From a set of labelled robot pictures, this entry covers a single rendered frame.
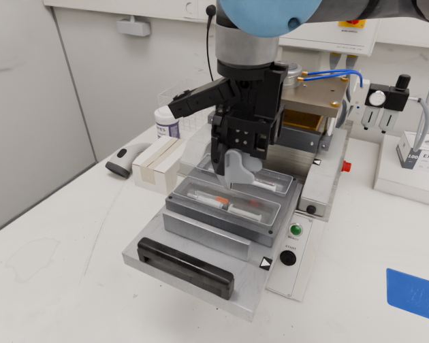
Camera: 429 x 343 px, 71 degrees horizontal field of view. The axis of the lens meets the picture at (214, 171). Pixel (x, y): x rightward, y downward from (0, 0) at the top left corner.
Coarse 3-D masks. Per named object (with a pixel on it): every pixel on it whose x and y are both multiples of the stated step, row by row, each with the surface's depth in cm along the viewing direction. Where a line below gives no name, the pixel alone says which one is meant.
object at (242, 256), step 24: (168, 216) 48; (288, 216) 53; (168, 240) 49; (192, 240) 49; (216, 240) 46; (240, 240) 44; (144, 264) 46; (216, 264) 45; (240, 264) 45; (192, 288) 43; (216, 288) 42; (240, 288) 42; (264, 288) 45; (240, 312) 41
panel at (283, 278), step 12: (300, 216) 60; (288, 228) 62; (300, 228) 60; (312, 228) 60; (288, 240) 62; (300, 240) 61; (300, 252) 61; (276, 264) 64; (300, 264) 62; (276, 276) 64; (288, 276) 63; (276, 288) 65; (288, 288) 63
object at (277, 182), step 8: (208, 160) 61; (200, 168) 59; (208, 168) 59; (256, 176) 57; (264, 176) 57; (272, 176) 57; (280, 176) 57; (288, 176) 57; (256, 184) 55; (264, 184) 55; (272, 184) 55; (280, 184) 55; (288, 184) 55
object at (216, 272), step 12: (144, 240) 44; (144, 252) 44; (156, 252) 42; (168, 252) 42; (180, 252) 42; (168, 264) 42; (180, 264) 41; (192, 264) 41; (204, 264) 41; (192, 276) 41; (204, 276) 40; (216, 276) 39; (228, 276) 39; (228, 288) 39
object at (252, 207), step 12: (192, 180) 56; (180, 192) 53; (192, 192) 53; (204, 192) 53; (216, 192) 53; (228, 192) 53; (216, 204) 51; (228, 204) 51; (240, 204) 51; (252, 204) 51; (264, 204) 51; (276, 204) 51; (252, 216) 49; (264, 216) 49
